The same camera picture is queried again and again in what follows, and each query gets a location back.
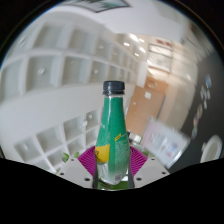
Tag small round yellow-green disc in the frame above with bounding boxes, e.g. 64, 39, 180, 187
200, 87, 208, 101

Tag dark-framed landscape picture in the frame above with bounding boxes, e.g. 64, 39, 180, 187
64, 0, 131, 14

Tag small round blue disc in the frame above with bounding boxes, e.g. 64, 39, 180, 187
204, 74, 213, 89

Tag green plastic drink bottle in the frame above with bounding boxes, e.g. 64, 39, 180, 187
94, 80, 132, 186

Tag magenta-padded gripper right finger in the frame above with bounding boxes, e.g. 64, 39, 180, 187
126, 145, 169, 189

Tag ceiling lights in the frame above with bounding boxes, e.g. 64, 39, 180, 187
122, 33, 147, 58

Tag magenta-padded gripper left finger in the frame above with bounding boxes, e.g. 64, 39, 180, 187
55, 145, 99, 189

